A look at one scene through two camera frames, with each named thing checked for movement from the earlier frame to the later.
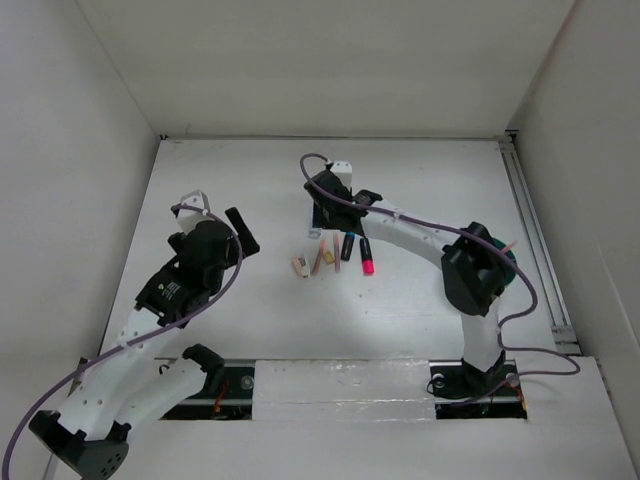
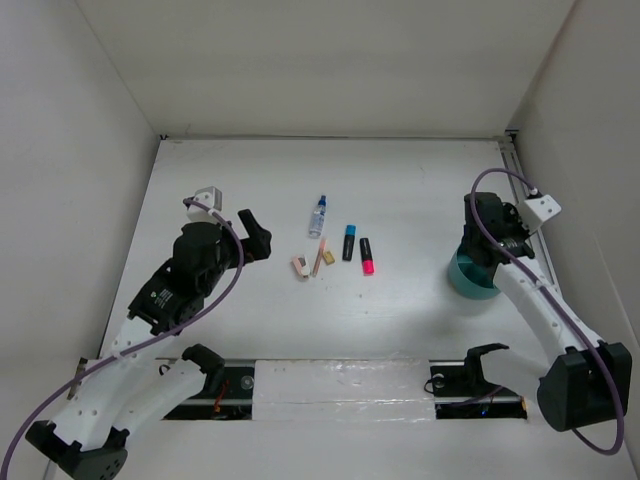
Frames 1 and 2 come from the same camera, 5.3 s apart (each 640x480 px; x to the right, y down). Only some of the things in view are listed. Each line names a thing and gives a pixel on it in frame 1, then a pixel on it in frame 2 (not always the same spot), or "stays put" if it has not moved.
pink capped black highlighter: [367, 259] stays put
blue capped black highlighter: [348, 244] stays put
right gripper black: [320, 218] → [511, 213]
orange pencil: [318, 260] stays put
